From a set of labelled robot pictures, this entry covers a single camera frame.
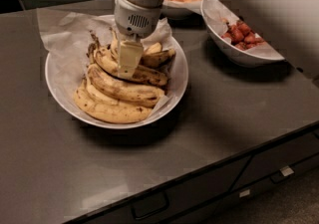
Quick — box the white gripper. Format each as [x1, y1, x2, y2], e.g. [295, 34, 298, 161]
[115, 0, 162, 79]

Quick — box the spotted banana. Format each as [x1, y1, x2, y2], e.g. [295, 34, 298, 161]
[87, 64, 164, 108]
[87, 33, 168, 87]
[110, 28, 176, 69]

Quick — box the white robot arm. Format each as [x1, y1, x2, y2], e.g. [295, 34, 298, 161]
[115, 0, 319, 83]

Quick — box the small back banana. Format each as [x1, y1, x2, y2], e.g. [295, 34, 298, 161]
[145, 42, 162, 55]

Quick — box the pale inner banana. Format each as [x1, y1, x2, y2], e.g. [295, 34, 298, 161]
[86, 77, 129, 106]

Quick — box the bottom front banana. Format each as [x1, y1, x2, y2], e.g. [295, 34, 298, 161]
[73, 79, 152, 124]

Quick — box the large white banana bowl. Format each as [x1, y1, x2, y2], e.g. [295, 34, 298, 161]
[44, 14, 189, 130]

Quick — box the white bowl with orange fruit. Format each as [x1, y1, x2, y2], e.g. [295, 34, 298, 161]
[161, 0, 201, 20]

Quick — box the white bowl with strawberries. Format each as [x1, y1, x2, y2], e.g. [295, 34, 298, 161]
[200, 0, 287, 68]

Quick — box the white paper under bananas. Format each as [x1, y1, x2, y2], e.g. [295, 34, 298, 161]
[36, 7, 176, 118]

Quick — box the paper liner under strawberries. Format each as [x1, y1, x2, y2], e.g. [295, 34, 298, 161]
[202, 0, 286, 61]

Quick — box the red strawberries pile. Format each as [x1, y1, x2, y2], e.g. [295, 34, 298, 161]
[221, 20, 265, 51]

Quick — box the small silver drawer latch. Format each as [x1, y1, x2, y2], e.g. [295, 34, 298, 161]
[239, 189, 250, 198]

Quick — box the left dark drawer handle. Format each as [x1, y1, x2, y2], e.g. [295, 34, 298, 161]
[131, 192, 169, 221]

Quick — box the right drawer handle with latch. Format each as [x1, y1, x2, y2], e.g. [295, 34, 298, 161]
[270, 166, 295, 184]

